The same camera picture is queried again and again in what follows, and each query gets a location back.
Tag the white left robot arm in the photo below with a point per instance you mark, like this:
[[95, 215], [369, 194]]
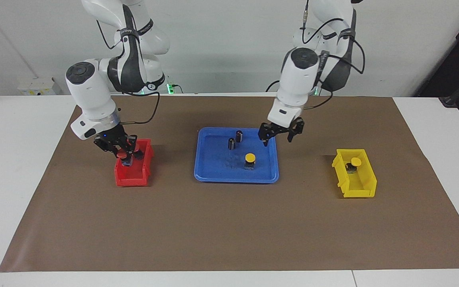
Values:
[[299, 75]]

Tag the white power strip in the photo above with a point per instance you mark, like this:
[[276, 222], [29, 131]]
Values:
[[38, 85]]

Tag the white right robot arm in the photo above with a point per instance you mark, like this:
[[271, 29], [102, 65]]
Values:
[[90, 91]]

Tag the red push button switch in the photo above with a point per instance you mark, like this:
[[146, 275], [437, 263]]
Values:
[[125, 158]]

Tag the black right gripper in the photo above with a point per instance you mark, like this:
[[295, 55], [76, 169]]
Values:
[[112, 139]]

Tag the black cylindrical capacitor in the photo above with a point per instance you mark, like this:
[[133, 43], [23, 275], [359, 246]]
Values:
[[239, 136], [231, 144]]

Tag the brown paper mat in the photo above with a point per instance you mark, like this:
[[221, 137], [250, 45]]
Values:
[[229, 227]]

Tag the yellow plastic bin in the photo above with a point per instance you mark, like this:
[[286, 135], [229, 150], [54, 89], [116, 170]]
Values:
[[363, 183]]

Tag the green lit base plug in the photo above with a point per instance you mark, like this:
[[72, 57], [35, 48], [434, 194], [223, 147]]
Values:
[[169, 87]]

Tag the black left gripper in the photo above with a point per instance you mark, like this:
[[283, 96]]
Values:
[[281, 129]]

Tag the red plastic bin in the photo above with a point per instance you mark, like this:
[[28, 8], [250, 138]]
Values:
[[134, 177]]

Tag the yellow push button switch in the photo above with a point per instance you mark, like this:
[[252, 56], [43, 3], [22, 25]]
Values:
[[250, 158], [356, 161]]

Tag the blue plastic tray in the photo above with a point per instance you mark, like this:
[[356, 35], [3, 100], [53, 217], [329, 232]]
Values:
[[217, 167]]

